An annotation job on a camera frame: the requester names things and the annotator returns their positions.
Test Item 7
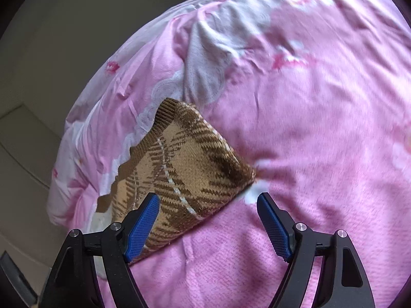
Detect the brown plaid knitted sweater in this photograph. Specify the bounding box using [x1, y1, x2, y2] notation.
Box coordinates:
[96, 98, 257, 265]

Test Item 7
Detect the pink floral duvet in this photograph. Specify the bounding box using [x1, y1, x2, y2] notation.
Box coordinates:
[46, 0, 411, 308]

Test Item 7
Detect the white wardrobe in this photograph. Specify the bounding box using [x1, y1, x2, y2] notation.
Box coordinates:
[0, 99, 74, 296]

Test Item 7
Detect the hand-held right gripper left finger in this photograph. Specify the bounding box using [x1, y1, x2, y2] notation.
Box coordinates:
[38, 192, 160, 308]

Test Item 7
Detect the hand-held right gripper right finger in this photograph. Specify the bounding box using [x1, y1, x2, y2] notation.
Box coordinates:
[257, 192, 376, 308]

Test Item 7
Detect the white plaid knitted sweater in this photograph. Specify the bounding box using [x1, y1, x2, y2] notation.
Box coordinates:
[91, 212, 113, 280]

